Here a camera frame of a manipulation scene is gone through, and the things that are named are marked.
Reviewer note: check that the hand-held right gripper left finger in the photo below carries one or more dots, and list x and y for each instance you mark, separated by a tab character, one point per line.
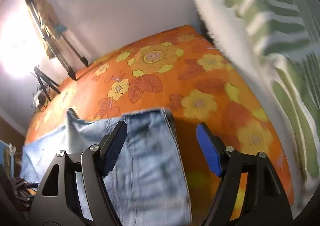
115	148

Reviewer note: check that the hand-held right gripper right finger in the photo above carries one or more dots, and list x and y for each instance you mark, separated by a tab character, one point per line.
208	150

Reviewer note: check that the light blue denim pants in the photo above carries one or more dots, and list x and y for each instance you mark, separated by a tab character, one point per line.
150	178

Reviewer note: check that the orange floral bedsheet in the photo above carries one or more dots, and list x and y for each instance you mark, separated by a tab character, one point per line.
175	78

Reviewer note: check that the white power strip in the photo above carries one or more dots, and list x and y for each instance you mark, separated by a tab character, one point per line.
37	98

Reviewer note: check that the tall metal tripod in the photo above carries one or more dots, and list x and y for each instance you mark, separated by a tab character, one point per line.
65	62

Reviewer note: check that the small black tripod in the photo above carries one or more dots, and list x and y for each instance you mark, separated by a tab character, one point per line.
43	78

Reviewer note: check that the small teal tag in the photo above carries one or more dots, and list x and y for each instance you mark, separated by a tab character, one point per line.
60	29

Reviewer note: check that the green striped white blanket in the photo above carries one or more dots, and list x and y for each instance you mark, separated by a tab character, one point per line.
275	28

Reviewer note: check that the yellow patterned cloth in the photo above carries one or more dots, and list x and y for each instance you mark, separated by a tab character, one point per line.
47	20

